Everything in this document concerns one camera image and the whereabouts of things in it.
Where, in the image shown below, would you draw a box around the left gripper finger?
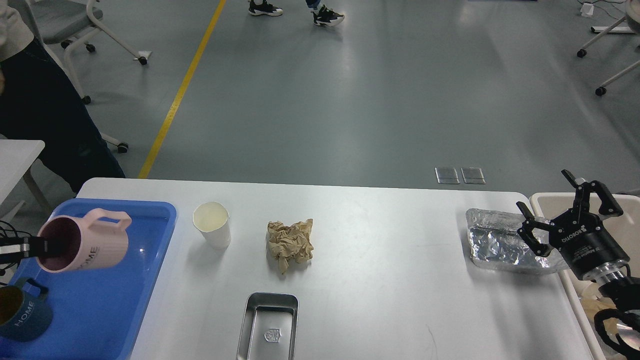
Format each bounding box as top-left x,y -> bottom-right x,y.
0,235 -> 66,261

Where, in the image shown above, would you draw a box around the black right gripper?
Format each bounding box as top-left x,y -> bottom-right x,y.
516,169 -> 631,281

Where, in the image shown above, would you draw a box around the pink plastic mug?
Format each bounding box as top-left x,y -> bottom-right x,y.
36,208 -> 132,274

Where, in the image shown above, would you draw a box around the metal rectangular tin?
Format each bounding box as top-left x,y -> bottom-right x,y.
237,292 -> 299,360

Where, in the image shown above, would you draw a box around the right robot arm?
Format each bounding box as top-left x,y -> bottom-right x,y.
516,169 -> 640,360

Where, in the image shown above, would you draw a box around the beige plastic bin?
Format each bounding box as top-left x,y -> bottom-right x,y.
529,193 -> 640,360

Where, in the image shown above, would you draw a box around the dark blue HOME mug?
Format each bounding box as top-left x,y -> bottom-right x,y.
0,277 -> 53,342

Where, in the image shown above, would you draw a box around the aluminium foil tray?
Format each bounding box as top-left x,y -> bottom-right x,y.
465,208 -> 569,275

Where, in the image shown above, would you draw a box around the white side table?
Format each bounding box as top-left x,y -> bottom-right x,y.
0,139 -> 51,212

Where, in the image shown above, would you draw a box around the blue plastic tray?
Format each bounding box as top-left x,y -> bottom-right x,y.
0,198 -> 178,360

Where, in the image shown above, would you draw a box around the floor socket plate right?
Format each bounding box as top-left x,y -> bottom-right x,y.
461,167 -> 486,185

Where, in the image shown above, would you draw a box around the floor socket plate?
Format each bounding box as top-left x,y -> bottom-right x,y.
461,167 -> 486,185
434,166 -> 460,185

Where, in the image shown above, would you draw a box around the floor socket plate left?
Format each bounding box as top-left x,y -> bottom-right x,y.
434,166 -> 460,185

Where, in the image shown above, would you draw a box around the person in beige sweater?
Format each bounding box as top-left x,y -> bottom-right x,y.
0,0 -> 125,193

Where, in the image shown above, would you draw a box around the white paper cup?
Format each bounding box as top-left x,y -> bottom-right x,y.
192,202 -> 231,249

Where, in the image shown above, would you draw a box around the white chair base right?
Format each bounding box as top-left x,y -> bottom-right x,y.
576,0 -> 640,97

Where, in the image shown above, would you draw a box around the grey office chair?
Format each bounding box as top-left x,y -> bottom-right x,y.
7,0 -> 150,66
43,44 -> 130,154

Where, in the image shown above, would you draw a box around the crumpled brown paper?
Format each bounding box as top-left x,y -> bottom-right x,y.
267,218 -> 314,275

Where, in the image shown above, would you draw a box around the black cables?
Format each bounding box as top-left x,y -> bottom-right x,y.
0,220 -> 21,277

